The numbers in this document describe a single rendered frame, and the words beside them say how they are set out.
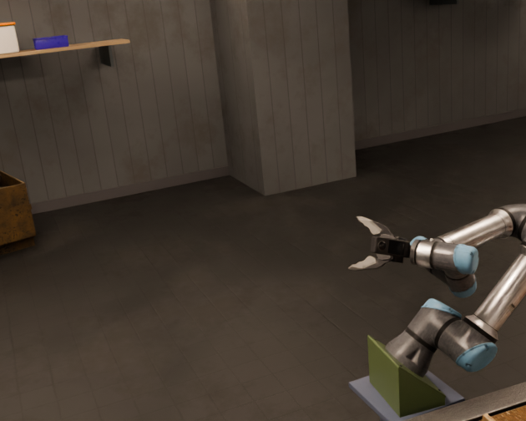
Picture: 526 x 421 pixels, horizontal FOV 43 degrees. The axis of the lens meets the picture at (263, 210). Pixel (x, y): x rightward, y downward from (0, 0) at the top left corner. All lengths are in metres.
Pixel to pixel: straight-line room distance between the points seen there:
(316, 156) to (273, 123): 0.66
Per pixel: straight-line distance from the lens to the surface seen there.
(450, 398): 2.29
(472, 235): 2.08
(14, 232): 6.72
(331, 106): 7.55
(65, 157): 7.90
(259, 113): 7.18
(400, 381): 2.13
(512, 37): 10.52
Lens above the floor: 2.15
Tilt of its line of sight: 18 degrees down
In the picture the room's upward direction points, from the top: 6 degrees counter-clockwise
